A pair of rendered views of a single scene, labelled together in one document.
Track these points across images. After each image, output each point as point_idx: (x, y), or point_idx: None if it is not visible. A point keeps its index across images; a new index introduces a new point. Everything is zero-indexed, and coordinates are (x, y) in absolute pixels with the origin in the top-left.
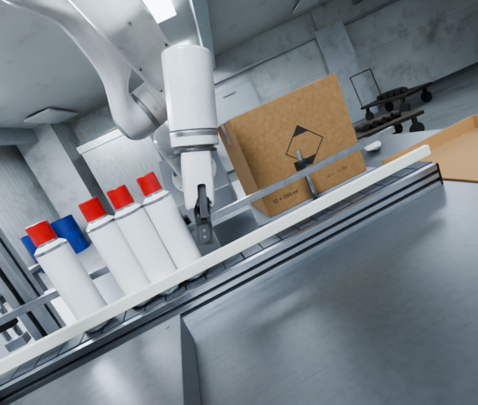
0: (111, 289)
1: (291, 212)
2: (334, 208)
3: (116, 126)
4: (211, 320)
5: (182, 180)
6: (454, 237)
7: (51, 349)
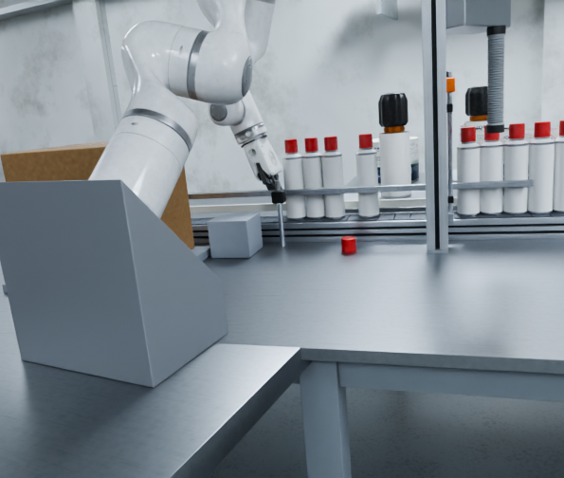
0: (387, 271)
1: (227, 205)
2: (199, 218)
3: (251, 66)
4: None
5: (269, 156)
6: None
7: (404, 214)
